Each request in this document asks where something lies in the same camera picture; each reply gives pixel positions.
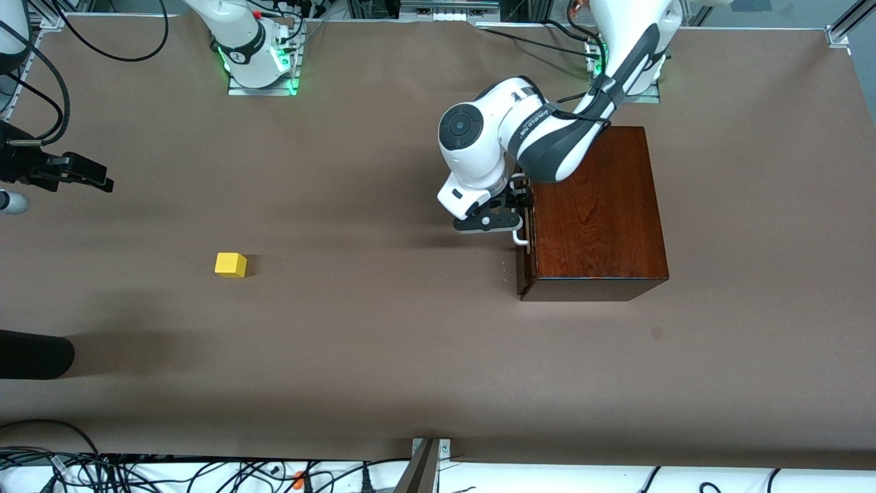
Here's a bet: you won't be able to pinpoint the grey box with white connectors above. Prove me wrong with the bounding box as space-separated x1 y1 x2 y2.
400 0 502 23

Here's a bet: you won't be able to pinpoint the dark brown wooden cabinet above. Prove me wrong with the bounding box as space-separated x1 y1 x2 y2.
518 125 670 303

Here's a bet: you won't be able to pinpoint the yellow wooden block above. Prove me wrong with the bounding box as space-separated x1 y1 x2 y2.
214 252 248 279

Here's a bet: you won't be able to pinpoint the aluminium frame profile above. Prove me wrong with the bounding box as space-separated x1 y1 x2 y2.
0 12 64 114
825 0 876 49

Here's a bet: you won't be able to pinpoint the tangled black cables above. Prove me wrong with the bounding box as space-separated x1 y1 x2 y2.
0 445 411 493

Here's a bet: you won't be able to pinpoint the dark brown wooden board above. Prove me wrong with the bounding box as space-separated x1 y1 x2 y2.
511 164 536 296

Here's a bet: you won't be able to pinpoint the aluminium arm base plate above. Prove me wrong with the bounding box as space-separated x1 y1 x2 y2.
589 38 662 104
227 27 300 97

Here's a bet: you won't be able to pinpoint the black cylindrical object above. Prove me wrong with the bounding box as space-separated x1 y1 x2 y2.
0 329 75 380

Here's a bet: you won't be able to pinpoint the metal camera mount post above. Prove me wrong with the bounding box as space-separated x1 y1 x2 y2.
396 437 452 493

